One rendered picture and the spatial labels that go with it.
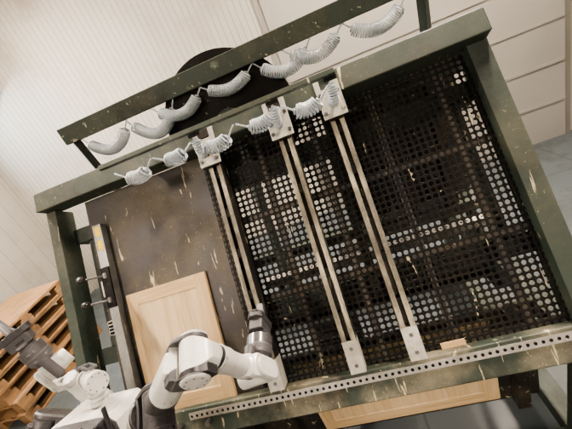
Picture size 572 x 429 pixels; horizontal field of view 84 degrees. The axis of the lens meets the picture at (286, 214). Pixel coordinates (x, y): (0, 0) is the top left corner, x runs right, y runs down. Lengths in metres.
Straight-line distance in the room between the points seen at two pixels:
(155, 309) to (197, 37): 3.25
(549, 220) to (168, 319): 1.62
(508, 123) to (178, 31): 3.59
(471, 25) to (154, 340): 1.89
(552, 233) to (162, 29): 4.02
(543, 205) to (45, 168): 5.36
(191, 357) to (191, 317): 0.71
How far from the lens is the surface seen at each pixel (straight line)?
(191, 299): 1.59
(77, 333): 1.97
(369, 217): 1.34
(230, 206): 1.42
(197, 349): 0.91
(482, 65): 1.55
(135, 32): 4.48
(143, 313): 1.74
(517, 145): 1.48
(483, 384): 1.98
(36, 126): 5.34
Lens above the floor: 2.05
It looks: 24 degrees down
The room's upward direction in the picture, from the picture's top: 24 degrees counter-clockwise
